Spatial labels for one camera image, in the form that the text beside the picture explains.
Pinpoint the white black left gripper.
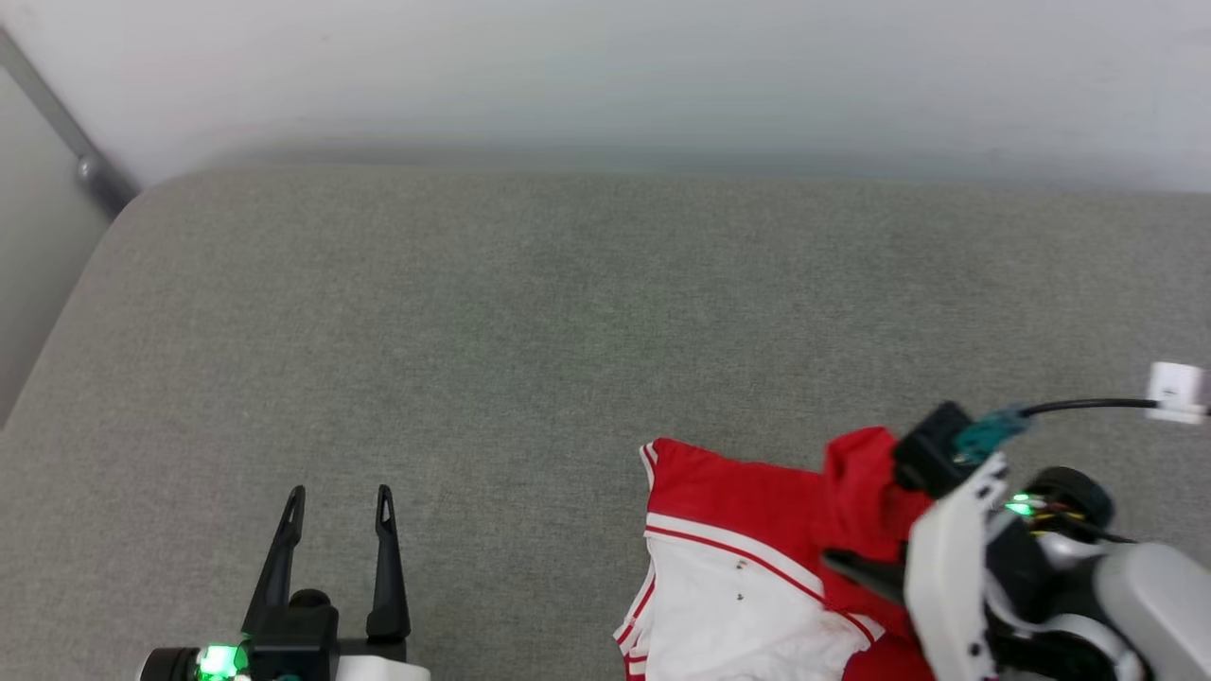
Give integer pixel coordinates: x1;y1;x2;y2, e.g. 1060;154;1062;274
241;484;432;681

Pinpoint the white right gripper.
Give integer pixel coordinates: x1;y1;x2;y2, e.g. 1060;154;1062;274
820;458;1009;681

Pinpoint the red basketball jersey white trim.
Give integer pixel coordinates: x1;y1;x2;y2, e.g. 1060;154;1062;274
613;426;947;681

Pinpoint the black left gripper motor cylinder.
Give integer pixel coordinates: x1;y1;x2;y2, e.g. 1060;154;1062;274
140;643;252;681

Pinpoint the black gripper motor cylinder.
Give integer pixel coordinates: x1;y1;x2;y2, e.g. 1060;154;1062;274
1017;466;1115;542
140;643;252;681

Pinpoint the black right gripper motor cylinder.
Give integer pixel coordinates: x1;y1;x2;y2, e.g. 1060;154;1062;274
1017;466;1115;542

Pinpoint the grey fabric sofa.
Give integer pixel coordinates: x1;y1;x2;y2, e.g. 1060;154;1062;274
0;166;1211;681

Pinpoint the grey metal bar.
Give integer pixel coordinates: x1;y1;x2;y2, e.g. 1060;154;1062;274
0;28;141;218

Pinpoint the black cable with teal plug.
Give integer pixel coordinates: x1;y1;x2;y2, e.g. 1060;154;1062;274
951;397;1160;466

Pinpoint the white cable label tag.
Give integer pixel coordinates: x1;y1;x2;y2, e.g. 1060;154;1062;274
1147;362;1211;424

